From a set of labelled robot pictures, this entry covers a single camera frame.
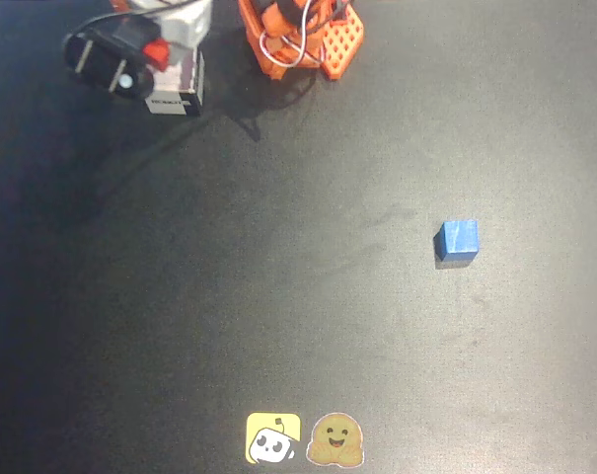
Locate red cube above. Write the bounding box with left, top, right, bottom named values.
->
left=141, top=39, right=174, bottom=71

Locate white cardboard box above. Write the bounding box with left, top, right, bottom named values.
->
left=142, top=46, right=206, bottom=118

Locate blue cube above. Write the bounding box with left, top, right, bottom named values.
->
left=434, top=218, right=481, bottom=263

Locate black webcam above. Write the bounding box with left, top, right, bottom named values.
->
left=62, top=20, right=156, bottom=101

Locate black table mat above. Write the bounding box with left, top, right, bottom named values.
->
left=0, top=0, right=597, bottom=474

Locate yellow robot face sticker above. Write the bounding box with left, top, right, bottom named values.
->
left=245, top=412, right=302, bottom=465

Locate hugging face emoji sticker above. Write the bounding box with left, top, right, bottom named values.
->
left=305, top=412, right=366, bottom=468

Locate black camera cable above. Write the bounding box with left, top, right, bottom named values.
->
left=60, top=10, right=156, bottom=56

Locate white servo cable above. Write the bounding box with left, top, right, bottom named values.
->
left=259, top=0, right=312, bottom=69

